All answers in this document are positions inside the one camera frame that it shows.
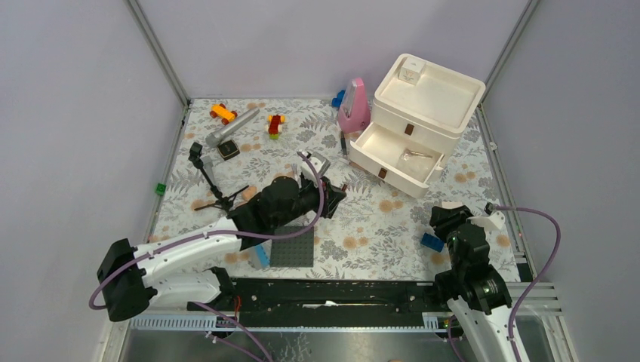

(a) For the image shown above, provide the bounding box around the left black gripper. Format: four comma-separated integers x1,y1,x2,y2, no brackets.
273,174,346,229

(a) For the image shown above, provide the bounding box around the clear plastic bag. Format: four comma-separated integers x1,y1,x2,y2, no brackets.
396,149,433,174

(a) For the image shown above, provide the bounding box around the cream three-drawer organizer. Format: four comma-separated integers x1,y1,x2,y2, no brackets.
349,54,486,199

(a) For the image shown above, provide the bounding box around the white cosmetic box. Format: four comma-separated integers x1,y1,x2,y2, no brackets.
398,57,426,85

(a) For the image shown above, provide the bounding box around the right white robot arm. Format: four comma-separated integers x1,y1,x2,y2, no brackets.
429,203,529,361

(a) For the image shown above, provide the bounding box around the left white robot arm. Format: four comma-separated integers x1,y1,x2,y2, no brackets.
88,152,346,322

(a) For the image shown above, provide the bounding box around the small peach makeup sponge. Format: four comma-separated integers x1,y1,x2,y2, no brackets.
241,186,258,201

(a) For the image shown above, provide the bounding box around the blue lego brick left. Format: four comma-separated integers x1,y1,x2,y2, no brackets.
420,233,445,253

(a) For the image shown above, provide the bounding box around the small pink lip tube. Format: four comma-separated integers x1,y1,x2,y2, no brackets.
291,164,299,181

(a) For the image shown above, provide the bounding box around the grey lego baseplate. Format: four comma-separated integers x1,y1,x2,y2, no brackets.
269,229,315,268

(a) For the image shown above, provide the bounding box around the blue grey lego brick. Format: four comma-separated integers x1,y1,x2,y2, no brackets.
248,245,270,270

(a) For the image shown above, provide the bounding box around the blue toy brick back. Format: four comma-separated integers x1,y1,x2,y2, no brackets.
331,89,346,109

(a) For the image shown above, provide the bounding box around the red yellow toy figure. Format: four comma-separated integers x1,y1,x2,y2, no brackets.
266,114,286,140

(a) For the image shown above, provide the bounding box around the black mini tripod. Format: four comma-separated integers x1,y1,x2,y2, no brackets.
188,142,248,213

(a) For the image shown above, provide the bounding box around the black square compact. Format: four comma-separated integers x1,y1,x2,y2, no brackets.
217,140,241,161

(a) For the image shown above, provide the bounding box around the grey microphone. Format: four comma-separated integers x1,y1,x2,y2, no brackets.
205,108,260,148

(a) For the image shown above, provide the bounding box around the orange toy car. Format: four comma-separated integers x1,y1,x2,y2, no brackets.
210,103,238,125

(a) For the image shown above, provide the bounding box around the green clip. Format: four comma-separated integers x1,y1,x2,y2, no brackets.
155,183,166,196

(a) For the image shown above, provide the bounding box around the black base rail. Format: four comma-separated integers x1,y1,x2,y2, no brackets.
208,278,452,329

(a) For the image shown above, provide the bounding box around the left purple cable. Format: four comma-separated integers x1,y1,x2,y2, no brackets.
88,151,326,362

